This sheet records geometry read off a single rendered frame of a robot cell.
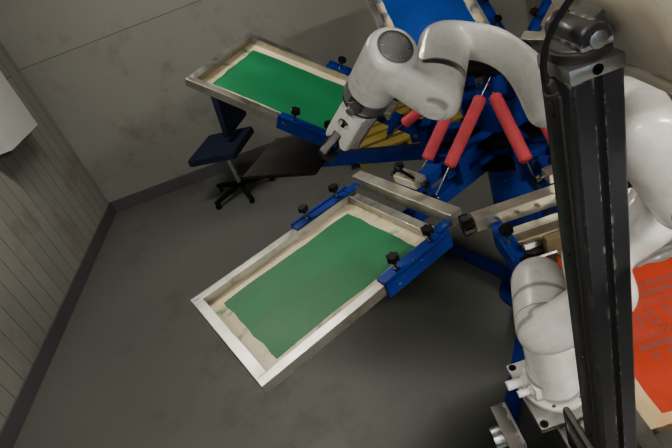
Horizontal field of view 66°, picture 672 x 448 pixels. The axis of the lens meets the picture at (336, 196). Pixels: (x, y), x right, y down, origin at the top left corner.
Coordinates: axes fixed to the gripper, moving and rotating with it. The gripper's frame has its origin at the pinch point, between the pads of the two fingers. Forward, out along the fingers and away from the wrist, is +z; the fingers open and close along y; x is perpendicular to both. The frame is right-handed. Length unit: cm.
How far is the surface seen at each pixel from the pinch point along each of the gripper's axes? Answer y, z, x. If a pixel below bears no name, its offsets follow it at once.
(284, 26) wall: 219, 309, 140
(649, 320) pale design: 32, 27, -85
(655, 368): 19, 22, -87
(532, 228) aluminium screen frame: 51, 57, -58
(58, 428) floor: -118, 276, 36
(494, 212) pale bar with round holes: 50, 62, -47
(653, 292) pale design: 41, 30, -85
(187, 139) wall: 106, 399, 153
